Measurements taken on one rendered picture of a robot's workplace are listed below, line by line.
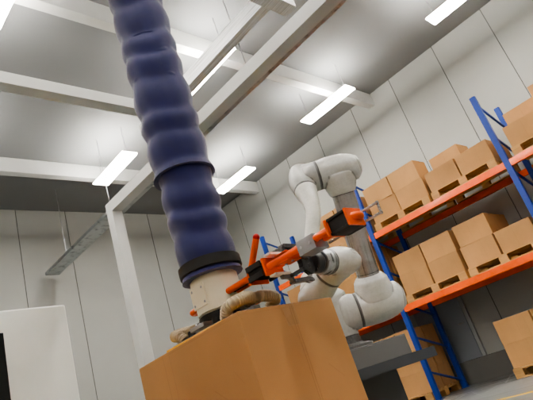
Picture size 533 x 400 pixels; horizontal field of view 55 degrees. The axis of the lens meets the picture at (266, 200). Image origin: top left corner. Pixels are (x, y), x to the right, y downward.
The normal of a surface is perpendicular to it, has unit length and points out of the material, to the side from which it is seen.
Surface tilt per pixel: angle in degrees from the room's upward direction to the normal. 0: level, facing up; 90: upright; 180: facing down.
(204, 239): 74
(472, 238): 90
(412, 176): 90
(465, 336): 90
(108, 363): 90
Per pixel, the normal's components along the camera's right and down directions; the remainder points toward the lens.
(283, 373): 0.61, -0.47
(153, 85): -0.19, -0.49
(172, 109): 0.18, -0.71
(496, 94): -0.71, -0.04
